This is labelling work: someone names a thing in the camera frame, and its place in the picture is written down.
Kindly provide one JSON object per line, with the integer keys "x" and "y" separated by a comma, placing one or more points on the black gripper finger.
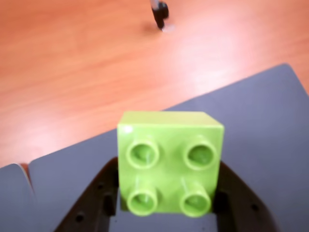
{"x": 241, "y": 207}
{"x": 96, "y": 200}

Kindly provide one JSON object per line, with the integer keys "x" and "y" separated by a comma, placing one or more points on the green lego block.
{"x": 169, "y": 149}

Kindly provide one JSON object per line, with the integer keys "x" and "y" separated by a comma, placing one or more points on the small black clamp object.
{"x": 160, "y": 14}

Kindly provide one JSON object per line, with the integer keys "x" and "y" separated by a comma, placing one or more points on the grey mat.
{"x": 253, "y": 116}
{"x": 12, "y": 193}

